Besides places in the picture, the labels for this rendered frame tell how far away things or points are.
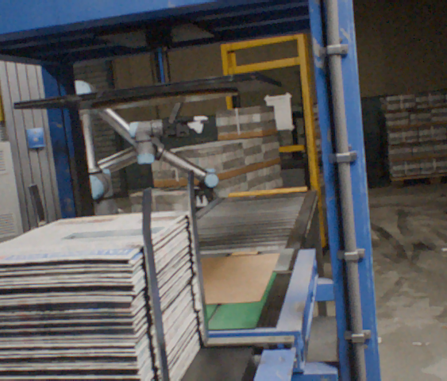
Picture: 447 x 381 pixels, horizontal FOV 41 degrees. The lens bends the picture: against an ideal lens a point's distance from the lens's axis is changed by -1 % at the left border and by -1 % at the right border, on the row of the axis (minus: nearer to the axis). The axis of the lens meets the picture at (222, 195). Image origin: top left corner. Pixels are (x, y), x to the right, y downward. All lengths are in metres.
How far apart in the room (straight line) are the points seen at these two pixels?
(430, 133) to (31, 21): 7.79
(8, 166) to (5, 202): 0.17
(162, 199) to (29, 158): 0.88
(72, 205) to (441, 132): 7.29
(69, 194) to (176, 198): 1.57
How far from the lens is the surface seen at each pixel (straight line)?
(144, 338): 0.89
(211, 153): 3.80
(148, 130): 2.71
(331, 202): 1.18
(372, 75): 10.40
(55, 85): 1.97
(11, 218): 2.99
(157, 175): 3.87
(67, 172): 1.97
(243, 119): 4.52
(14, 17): 1.35
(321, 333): 1.72
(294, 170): 5.12
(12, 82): 3.04
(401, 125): 8.73
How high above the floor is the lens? 1.23
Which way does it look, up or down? 7 degrees down
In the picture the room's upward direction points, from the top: 6 degrees counter-clockwise
